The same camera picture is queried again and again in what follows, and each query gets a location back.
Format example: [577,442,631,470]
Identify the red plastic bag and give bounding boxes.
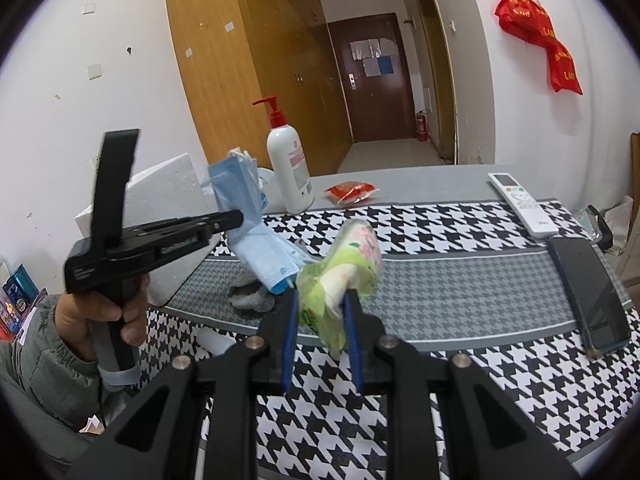
[495,0,583,95]

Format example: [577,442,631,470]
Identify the black smartphone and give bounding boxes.
[546,236,632,358]

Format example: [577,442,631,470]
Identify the green tissue pack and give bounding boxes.
[296,217,383,356]

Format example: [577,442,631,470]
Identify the wooden side door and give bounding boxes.
[412,0,458,163]

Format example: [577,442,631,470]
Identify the white pump lotion bottle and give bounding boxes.
[251,95,315,215]

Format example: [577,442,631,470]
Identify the blue printed box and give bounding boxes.
[2,264,39,311]

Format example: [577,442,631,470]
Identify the dark brown entrance door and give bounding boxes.
[327,12,417,143]

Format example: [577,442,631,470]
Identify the red snack packet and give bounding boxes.
[324,180,379,206]

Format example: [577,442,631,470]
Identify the white remote control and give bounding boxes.
[487,172,560,239]

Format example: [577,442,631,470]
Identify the wooden boards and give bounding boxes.
[629,132,640,261]

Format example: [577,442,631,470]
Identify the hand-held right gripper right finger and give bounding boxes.
[341,289,583,480]

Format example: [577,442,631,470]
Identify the wooden wardrobe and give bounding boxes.
[162,0,351,178]

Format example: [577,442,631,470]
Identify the houndstooth table mat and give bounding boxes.
[115,200,633,480]

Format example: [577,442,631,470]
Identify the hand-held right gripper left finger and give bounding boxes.
[65,289,301,480]

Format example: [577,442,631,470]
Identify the grey sock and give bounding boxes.
[229,239,312,313]

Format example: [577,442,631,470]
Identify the person's left hand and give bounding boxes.
[55,276,151,362]

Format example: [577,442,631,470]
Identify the white foam box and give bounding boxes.
[75,152,221,307]

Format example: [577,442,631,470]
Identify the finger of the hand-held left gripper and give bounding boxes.
[156,234,222,267]
[122,210,246,244]

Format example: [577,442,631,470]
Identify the person's left forearm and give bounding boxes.
[0,294,106,441]

